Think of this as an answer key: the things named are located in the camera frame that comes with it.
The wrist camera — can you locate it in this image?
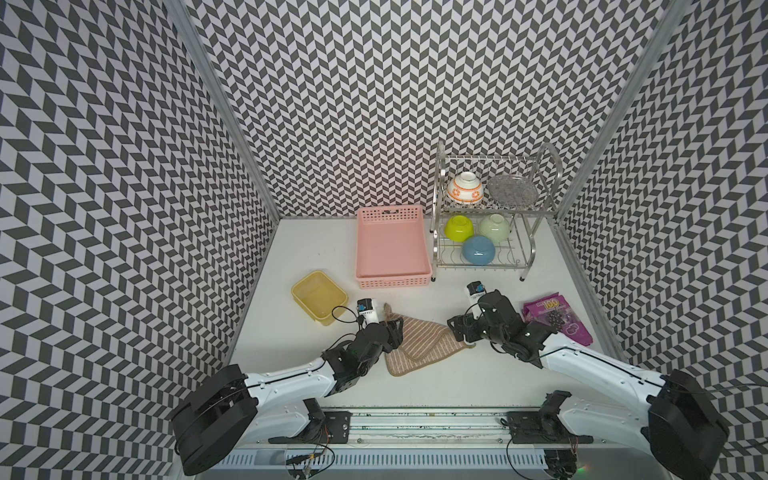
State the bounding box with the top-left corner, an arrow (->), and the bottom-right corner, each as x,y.
466,281 -> 487,307
356,298 -> 379,328

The aluminium front rail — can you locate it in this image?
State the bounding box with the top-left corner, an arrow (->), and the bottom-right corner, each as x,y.
236,397 -> 651,453

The white orange patterned bowl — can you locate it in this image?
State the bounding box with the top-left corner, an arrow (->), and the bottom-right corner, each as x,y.
446,171 -> 484,204

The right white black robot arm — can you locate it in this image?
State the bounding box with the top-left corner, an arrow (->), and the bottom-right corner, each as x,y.
447,290 -> 729,479

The pale green bowl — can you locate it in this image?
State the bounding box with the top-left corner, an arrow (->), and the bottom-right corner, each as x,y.
478,213 -> 511,244

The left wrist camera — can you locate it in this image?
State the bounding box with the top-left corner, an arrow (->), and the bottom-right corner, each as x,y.
356,298 -> 379,328

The lime green bowl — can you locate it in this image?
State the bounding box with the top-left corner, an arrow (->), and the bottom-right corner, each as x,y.
443,215 -> 474,243

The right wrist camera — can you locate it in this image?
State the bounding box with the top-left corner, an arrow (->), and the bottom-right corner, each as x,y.
466,281 -> 487,307

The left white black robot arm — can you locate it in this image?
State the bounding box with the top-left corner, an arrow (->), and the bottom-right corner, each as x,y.
169,318 -> 404,476

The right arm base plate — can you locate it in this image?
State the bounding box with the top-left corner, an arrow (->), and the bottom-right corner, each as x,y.
500,411 -> 594,446

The blue bowl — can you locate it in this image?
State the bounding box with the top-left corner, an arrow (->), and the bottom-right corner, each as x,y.
461,235 -> 496,266

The brown striped square dishcloth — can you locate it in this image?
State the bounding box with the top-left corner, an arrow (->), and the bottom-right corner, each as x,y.
383,303 -> 472,377

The grey speckled plate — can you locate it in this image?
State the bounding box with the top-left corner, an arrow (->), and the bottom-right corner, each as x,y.
487,174 -> 539,208

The purple snack bag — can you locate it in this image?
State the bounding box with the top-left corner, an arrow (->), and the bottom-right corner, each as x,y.
522,292 -> 594,346

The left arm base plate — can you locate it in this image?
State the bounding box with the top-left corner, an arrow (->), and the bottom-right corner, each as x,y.
268,411 -> 352,445

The pink plastic basket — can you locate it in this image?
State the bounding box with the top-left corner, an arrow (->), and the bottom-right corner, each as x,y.
355,205 -> 432,289

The metal two-tier dish rack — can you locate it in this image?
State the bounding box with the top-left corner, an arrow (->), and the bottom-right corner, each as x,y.
430,141 -> 564,281

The yellow plastic container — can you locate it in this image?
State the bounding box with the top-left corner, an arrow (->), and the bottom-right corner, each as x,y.
291,270 -> 349,326

